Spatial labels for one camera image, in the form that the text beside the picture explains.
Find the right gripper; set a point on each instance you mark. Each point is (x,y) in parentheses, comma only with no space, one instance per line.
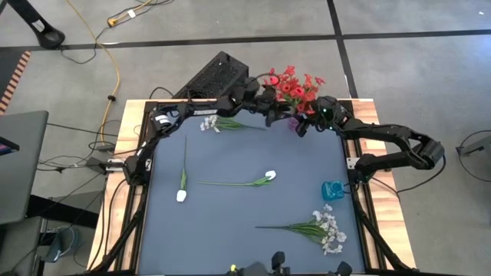
(330,115)

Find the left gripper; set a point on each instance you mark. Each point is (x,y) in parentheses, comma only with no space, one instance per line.
(270,102)

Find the red flower bunch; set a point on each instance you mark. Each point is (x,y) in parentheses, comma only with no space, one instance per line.
(288,78)

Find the small white flower bunch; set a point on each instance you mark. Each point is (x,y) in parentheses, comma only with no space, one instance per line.
(230,123)

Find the white tulip with green stem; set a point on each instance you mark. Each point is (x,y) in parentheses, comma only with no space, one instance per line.
(271,175)
(181,196)

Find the large white flower bunch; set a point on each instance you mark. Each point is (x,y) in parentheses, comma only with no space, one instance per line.
(310,230)

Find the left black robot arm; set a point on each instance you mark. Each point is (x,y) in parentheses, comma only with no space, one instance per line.
(207,109)

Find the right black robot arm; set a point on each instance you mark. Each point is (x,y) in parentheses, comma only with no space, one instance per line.
(383,132)

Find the purple glass vase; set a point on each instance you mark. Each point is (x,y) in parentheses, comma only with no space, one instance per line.
(292,123)

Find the blue glass vase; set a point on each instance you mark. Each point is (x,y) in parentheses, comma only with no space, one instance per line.
(331,190)

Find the silver mounting plate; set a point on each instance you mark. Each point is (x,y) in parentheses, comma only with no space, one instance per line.
(352,163)

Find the black computer case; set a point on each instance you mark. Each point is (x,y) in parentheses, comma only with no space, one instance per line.
(215,76)

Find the wooden table border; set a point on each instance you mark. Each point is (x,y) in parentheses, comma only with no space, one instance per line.
(387,214)

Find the black table clamp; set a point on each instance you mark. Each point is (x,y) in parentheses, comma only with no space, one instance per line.
(343,269)

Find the grey stand foot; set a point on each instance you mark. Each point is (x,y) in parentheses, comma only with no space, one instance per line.
(477,145)

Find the black power adapter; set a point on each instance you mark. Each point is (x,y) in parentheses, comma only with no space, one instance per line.
(97,164)

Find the yellow extension plug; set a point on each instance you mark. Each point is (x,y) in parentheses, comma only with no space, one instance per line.
(113,22)

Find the black stand base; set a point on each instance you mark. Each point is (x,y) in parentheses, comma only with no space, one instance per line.
(50,38)

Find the grey waste bin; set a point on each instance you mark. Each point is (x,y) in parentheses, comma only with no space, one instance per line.
(63,241)

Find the grey desk top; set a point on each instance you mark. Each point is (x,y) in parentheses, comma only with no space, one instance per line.
(23,165)

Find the striped black floor mat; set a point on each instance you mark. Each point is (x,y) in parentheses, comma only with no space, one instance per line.
(9,65)

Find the black table camera mount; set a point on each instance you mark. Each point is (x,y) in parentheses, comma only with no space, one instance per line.
(278,260)

